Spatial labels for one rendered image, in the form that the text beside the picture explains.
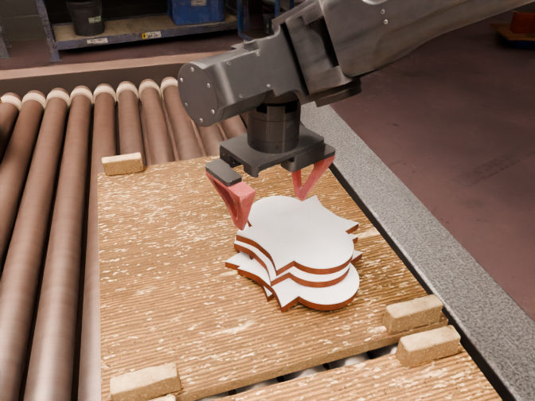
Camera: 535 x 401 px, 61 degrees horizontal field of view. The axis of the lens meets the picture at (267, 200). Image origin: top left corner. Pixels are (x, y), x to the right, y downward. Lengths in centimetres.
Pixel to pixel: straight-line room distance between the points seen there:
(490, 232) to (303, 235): 180
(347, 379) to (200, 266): 21
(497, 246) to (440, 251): 158
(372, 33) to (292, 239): 26
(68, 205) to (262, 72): 42
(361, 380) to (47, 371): 30
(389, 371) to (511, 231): 190
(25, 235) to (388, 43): 53
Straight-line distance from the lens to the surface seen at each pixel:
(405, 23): 33
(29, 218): 72
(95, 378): 50
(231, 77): 39
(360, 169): 77
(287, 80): 42
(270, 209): 56
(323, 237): 52
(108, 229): 63
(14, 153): 91
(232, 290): 52
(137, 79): 115
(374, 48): 35
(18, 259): 66
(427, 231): 66
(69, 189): 76
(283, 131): 47
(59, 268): 62
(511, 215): 244
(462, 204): 242
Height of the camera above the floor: 132
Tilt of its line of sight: 36 degrees down
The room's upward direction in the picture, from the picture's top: straight up
